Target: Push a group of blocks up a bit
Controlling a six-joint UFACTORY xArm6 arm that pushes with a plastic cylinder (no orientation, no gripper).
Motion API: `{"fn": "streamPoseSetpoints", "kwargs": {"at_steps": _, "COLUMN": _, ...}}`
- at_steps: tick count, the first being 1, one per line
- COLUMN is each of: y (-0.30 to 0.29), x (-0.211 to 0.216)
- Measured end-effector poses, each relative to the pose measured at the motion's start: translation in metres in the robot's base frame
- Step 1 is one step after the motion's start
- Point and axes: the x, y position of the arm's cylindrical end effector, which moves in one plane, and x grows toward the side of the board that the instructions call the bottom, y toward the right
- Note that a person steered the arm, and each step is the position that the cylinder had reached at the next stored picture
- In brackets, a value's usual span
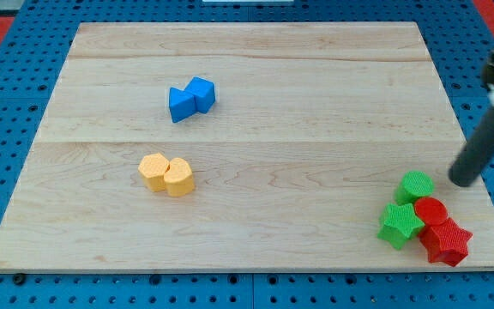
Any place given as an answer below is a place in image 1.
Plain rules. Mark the wooden board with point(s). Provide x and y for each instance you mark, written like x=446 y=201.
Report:
x=313 y=126

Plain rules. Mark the yellow rounded block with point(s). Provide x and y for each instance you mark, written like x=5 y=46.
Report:
x=179 y=178

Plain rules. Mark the blue cube block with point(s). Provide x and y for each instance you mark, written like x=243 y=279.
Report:
x=204 y=93

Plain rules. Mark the blue triangle block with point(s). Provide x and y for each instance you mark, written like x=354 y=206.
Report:
x=181 y=104

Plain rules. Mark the yellow hexagon block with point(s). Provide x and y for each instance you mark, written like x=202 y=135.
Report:
x=152 y=169

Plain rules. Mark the green star block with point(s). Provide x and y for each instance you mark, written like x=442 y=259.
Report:
x=398 y=224

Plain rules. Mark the green cylinder block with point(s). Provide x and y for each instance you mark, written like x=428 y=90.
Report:
x=413 y=185

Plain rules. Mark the red cylinder block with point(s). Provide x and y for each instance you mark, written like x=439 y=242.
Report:
x=431 y=211

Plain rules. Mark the red star block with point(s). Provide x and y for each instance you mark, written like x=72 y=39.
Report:
x=446 y=243

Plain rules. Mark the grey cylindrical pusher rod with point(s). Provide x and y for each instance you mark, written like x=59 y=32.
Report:
x=476 y=153

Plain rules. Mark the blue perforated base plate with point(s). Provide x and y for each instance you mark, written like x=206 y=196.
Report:
x=31 y=56

